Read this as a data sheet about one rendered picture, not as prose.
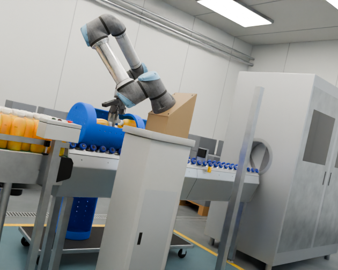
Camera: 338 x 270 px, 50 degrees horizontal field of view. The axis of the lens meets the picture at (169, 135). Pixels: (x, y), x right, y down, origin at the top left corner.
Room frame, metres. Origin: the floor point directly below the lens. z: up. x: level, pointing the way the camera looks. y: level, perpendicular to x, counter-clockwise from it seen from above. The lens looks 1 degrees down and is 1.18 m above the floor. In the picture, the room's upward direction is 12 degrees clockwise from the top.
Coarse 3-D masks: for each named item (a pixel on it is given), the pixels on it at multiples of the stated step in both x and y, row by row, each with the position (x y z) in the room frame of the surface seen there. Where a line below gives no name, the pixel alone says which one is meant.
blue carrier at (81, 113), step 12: (72, 108) 2.40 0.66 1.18; (84, 108) 2.29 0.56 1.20; (96, 108) 2.50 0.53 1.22; (72, 120) 2.38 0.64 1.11; (84, 120) 2.27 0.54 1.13; (96, 120) 2.29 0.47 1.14; (144, 120) 2.81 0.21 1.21; (84, 132) 2.25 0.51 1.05; (96, 132) 2.30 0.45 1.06; (108, 132) 2.36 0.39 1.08; (120, 132) 2.42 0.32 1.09; (96, 144) 2.36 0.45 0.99; (108, 144) 2.41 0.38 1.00; (120, 144) 2.46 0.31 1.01
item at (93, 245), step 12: (24, 228) 2.93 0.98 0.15; (96, 228) 3.33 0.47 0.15; (24, 240) 2.94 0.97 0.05; (72, 240) 2.90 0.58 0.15; (84, 240) 2.96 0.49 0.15; (96, 240) 3.02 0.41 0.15; (180, 240) 3.53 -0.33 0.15; (72, 252) 2.72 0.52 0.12; (84, 252) 2.78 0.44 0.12; (180, 252) 3.45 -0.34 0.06
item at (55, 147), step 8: (56, 144) 1.94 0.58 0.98; (56, 152) 1.95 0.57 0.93; (48, 160) 1.95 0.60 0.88; (56, 160) 1.95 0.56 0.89; (48, 168) 1.94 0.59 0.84; (48, 176) 1.94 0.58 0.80; (48, 184) 1.94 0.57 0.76; (48, 192) 1.95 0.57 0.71; (40, 200) 1.95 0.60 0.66; (48, 200) 1.96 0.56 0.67; (40, 208) 1.94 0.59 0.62; (40, 216) 1.94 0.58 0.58; (40, 224) 1.94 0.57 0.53; (32, 232) 1.96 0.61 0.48; (40, 232) 1.95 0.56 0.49; (32, 240) 1.95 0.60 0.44; (40, 240) 1.96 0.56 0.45; (32, 248) 1.93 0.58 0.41; (32, 256) 1.94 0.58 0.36; (32, 264) 1.95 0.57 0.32
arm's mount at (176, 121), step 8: (176, 96) 2.25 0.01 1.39; (184, 96) 2.18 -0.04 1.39; (192, 96) 2.12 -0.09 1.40; (176, 104) 2.13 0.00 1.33; (184, 104) 2.09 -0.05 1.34; (192, 104) 2.12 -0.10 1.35; (152, 112) 2.20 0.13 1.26; (168, 112) 2.08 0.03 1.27; (176, 112) 2.07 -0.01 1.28; (184, 112) 2.10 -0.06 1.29; (192, 112) 2.13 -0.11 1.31; (152, 120) 2.18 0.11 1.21; (160, 120) 2.10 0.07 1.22; (168, 120) 2.05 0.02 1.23; (176, 120) 2.07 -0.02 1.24; (184, 120) 2.10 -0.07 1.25; (152, 128) 2.16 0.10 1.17; (160, 128) 2.09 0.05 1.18; (168, 128) 2.05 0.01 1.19; (176, 128) 2.08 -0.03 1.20; (184, 128) 2.11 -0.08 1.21; (176, 136) 2.09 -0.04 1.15; (184, 136) 2.12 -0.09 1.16
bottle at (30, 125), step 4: (28, 116) 1.99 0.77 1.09; (28, 120) 1.98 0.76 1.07; (32, 120) 2.00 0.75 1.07; (28, 124) 1.98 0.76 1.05; (32, 124) 1.99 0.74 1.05; (28, 128) 1.98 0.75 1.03; (32, 128) 1.99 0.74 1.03; (28, 132) 1.98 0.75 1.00; (32, 132) 2.00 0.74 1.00; (24, 136) 1.97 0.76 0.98; (28, 136) 1.98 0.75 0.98; (32, 136) 2.01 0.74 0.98; (24, 144) 1.97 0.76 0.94; (28, 144) 1.99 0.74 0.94; (24, 148) 1.98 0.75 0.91; (28, 148) 2.00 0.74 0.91
